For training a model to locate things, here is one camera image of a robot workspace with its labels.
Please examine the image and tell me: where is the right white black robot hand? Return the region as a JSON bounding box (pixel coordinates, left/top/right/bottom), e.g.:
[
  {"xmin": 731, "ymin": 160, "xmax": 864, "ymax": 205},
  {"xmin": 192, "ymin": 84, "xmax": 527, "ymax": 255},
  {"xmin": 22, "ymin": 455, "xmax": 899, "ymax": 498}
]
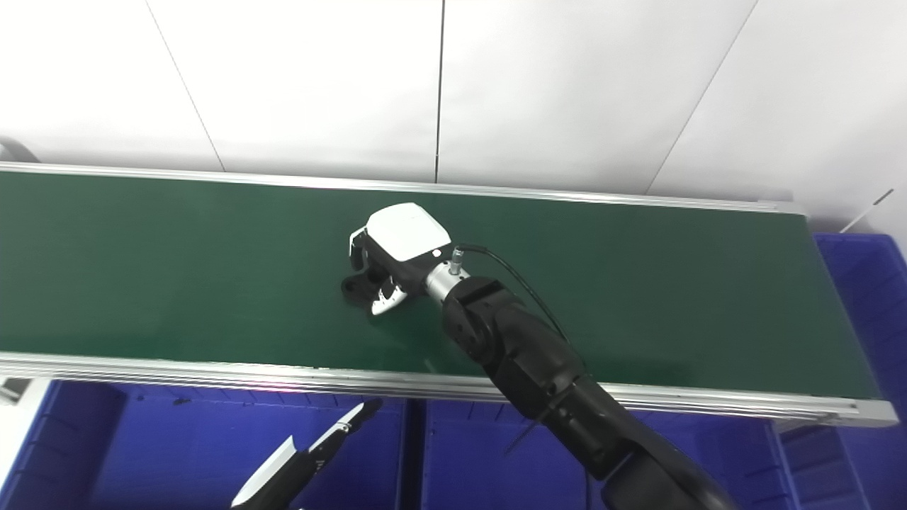
[{"xmin": 347, "ymin": 203, "xmax": 454, "ymax": 317}]

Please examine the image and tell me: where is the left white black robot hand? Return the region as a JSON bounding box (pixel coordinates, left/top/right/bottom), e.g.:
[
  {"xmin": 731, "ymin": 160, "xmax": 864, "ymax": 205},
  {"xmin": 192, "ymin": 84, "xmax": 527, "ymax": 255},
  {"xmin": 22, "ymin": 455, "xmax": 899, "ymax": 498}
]
[{"xmin": 230, "ymin": 398, "xmax": 383, "ymax": 510}]

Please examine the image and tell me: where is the black flanged machine part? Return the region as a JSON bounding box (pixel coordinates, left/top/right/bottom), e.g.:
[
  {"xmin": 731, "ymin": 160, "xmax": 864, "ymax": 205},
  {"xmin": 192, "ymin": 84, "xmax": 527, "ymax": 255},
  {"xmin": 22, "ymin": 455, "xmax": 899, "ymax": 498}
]
[{"xmin": 342, "ymin": 268, "xmax": 406, "ymax": 312}]

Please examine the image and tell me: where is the green conveyor belt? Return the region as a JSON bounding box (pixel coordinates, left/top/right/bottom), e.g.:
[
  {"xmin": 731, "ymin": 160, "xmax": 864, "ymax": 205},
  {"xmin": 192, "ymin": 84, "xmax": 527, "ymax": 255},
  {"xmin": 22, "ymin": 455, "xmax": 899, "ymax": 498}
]
[
  {"xmin": 0, "ymin": 172, "xmax": 883, "ymax": 401},
  {"xmin": 0, "ymin": 161, "xmax": 899, "ymax": 428}
]

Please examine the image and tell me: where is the blue plastic bin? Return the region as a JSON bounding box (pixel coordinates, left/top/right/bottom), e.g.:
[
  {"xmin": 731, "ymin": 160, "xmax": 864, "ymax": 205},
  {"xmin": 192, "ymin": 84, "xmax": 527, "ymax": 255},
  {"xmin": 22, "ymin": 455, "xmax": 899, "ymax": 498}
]
[
  {"xmin": 776, "ymin": 232, "xmax": 907, "ymax": 510},
  {"xmin": 0, "ymin": 380, "xmax": 410, "ymax": 510},
  {"xmin": 417, "ymin": 398, "xmax": 801, "ymax": 510}
]

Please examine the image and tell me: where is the thin white rod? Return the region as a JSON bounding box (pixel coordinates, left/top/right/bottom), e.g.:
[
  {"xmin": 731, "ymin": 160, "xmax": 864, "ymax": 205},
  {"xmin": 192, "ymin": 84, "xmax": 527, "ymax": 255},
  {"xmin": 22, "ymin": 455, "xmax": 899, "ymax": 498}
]
[{"xmin": 840, "ymin": 188, "xmax": 896, "ymax": 233}]

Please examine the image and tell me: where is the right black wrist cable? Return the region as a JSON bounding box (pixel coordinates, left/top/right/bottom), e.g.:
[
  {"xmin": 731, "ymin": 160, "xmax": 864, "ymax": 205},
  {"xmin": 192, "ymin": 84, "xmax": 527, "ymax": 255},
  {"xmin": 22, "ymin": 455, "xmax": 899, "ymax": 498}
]
[{"xmin": 451, "ymin": 244, "xmax": 589, "ymax": 370}]

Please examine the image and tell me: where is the white conveyor support bracket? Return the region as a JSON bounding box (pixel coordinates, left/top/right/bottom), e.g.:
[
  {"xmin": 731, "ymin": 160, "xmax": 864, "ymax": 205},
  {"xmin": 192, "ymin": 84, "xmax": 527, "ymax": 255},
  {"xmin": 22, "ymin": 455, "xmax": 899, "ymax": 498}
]
[{"xmin": 0, "ymin": 379, "xmax": 35, "ymax": 406}]

